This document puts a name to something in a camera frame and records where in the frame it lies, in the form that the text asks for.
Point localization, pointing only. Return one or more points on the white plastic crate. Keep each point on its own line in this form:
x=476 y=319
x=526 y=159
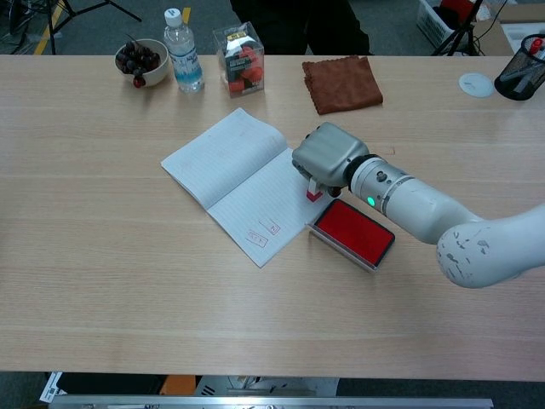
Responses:
x=434 y=23

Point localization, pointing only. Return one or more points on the dark grape bunch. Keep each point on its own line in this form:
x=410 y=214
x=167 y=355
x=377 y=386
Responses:
x=136 y=57

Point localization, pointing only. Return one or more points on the white bowl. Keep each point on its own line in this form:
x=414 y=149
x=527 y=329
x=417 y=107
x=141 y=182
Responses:
x=156 y=74

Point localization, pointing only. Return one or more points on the black mesh pen holder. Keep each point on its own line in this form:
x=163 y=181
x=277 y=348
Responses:
x=521 y=76

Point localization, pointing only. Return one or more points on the black tripod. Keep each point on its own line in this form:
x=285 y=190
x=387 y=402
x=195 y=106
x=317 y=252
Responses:
x=462 y=34
x=52 y=25

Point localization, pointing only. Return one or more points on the red capped marker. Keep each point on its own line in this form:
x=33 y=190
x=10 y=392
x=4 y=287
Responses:
x=536 y=44

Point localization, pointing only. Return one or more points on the clear plastic box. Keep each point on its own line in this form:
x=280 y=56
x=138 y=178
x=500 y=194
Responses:
x=240 y=59

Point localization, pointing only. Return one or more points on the open lined notebook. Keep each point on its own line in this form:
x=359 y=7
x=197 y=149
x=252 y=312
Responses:
x=238 y=170

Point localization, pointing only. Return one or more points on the brown folded cloth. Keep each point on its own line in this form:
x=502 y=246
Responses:
x=342 y=85

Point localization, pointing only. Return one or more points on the printed paper sheet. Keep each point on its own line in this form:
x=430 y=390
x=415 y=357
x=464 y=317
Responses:
x=51 y=387

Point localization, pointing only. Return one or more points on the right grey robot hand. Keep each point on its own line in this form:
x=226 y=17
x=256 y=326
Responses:
x=328 y=153

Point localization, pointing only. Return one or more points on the person in black clothes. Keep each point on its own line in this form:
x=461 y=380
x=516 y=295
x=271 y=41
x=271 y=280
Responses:
x=298 y=30

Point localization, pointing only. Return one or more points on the red and white stamp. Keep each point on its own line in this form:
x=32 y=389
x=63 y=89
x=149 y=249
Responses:
x=313 y=194

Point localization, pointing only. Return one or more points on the red ink pad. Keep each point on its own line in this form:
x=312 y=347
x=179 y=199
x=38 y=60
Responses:
x=353 y=234

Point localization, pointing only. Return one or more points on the clear water bottle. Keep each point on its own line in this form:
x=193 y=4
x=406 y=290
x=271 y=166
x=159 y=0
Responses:
x=184 y=55

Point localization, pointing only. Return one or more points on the orange box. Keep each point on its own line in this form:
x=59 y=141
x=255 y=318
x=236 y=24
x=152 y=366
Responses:
x=179 y=385

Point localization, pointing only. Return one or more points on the cardboard box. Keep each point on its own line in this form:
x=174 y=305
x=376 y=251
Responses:
x=494 y=38

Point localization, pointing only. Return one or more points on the white device under table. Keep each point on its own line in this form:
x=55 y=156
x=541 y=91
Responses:
x=264 y=385

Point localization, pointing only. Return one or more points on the aluminium rail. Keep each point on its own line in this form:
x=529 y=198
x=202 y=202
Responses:
x=255 y=402

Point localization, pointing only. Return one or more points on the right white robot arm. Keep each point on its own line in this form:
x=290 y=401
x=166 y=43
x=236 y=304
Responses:
x=426 y=204

